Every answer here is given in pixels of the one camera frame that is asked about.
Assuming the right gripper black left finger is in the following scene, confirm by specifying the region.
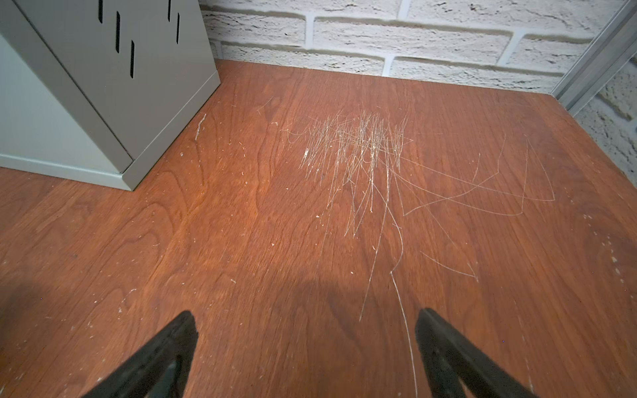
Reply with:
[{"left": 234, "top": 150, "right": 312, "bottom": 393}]
[{"left": 85, "top": 310, "right": 198, "bottom": 397}]

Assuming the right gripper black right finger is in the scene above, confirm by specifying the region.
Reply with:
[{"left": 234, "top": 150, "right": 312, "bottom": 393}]
[{"left": 415, "top": 308, "right": 535, "bottom": 397}]

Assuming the grey metal cabinet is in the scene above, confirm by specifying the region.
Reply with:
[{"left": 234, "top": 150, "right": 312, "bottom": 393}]
[{"left": 1, "top": 0, "right": 220, "bottom": 191}]

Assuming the aluminium corner profile right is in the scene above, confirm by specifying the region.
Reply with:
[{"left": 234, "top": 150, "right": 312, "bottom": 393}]
[{"left": 552, "top": 1, "right": 636, "bottom": 116}]

